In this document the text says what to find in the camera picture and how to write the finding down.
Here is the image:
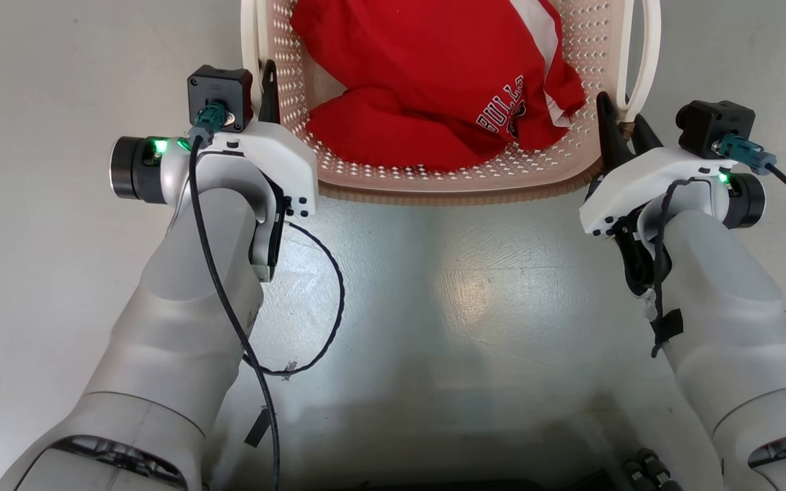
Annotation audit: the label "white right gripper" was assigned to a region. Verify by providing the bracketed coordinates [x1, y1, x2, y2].
[578, 91, 736, 298]

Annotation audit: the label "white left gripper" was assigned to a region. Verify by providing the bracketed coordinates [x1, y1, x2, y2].
[192, 59, 319, 283]

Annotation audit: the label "beige perforated plastic laundry basket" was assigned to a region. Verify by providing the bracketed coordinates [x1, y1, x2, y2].
[240, 0, 663, 207]

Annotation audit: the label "red shirt with white print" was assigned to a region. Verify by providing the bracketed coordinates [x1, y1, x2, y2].
[289, 0, 587, 173]

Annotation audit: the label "thin braided right gripper cable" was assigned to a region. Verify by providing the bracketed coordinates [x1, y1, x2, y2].
[648, 177, 698, 359]

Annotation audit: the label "thin braided gripper cable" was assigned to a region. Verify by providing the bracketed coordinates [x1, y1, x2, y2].
[648, 177, 698, 359]
[243, 221, 347, 378]

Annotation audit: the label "thick black right camera cable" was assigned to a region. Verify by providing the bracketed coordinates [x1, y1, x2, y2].
[712, 133, 786, 208]

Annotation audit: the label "thick black camera cable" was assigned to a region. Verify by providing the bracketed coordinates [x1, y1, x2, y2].
[712, 133, 786, 208]
[188, 101, 282, 491]

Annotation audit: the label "thick black left camera cable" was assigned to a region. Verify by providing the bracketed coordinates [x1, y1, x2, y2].
[188, 101, 282, 491]

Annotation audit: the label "thin braided left gripper cable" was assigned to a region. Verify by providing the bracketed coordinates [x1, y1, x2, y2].
[243, 221, 347, 378]

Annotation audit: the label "black base cable connectors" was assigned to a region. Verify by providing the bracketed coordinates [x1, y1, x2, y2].
[621, 447, 684, 491]

